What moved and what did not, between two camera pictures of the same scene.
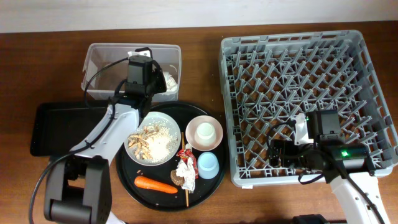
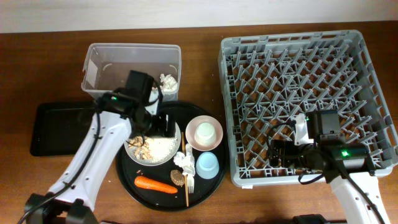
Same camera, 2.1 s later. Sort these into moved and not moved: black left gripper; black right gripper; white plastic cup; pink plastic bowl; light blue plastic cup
Moved: black left gripper
Not moved: white plastic cup; black right gripper; pink plastic bowl; light blue plastic cup
